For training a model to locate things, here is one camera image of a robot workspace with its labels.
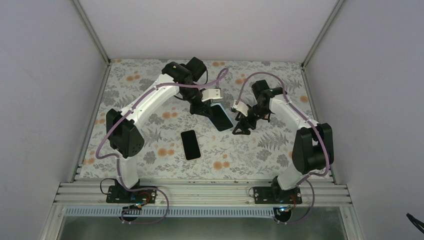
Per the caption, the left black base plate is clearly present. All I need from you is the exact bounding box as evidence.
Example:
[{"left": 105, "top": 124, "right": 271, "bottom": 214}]
[{"left": 105, "top": 184, "right": 157, "bottom": 204}]

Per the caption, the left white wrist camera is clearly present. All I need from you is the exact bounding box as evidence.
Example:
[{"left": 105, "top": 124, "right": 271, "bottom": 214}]
[{"left": 201, "top": 88, "right": 223, "bottom": 103}]

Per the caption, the black cable bottom right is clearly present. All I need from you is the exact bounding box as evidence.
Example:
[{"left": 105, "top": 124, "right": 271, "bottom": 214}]
[{"left": 406, "top": 213, "right": 424, "bottom": 234}]

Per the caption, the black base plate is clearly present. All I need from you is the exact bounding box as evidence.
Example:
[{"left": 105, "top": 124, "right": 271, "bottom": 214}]
[
  {"left": 105, "top": 184, "right": 157, "bottom": 204},
  {"left": 252, "top": 186, "right": 303, "bottom": 205}
]

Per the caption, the aluminium rail frame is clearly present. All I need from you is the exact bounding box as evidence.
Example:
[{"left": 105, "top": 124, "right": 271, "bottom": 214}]
[{"left": 53, "top": 179, "right": 352, "bottom": 207}]

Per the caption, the light blue cased phone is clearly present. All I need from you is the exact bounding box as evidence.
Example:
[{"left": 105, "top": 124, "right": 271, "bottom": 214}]
[{"left": 208, "top": 104, "right": 234, "bottom": 132}]

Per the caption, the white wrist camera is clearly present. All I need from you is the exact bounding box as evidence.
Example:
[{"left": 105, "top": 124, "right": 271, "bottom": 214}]
[
  {"left": 201, "top": 88, "right": 223, "bottom": 103},
  {"left": 231, "top": 100, "right": 250, "bottom": 117}
]

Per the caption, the black phone on mat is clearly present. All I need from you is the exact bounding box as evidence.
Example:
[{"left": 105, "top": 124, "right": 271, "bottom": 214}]
[{"left": 180, "top": 130, "right": 201, "bottom": 161}]

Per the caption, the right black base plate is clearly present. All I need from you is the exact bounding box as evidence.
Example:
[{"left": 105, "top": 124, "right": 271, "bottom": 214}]
[{"left": 252, "top": 186, "right": 303, "bottom": 205}]

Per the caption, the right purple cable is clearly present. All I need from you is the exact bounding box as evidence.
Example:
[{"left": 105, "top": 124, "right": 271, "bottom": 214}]
[{"left": 235, "top": 71, "right": 332, "bottom": 226}]

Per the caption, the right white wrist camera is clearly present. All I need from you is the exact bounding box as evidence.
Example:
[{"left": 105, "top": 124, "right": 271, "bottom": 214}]
[{"left": 231, "top": 100, "right": 250, "bottom": 117}]

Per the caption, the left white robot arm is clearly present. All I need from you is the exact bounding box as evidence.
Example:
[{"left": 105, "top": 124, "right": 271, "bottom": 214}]
[{"left": 105, "top": 57, "right": 213, "bottom": 203}]

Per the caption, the white slotted cable duct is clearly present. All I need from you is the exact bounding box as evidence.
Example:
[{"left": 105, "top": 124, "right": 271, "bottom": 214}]
[{"left": 65, "top": 206, "right": 275, "bottom": 218}]

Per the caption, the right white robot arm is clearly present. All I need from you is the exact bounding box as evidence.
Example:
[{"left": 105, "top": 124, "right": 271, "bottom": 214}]
[{"left": 231, "top": 80, "right": 334, "bottom": 204}]

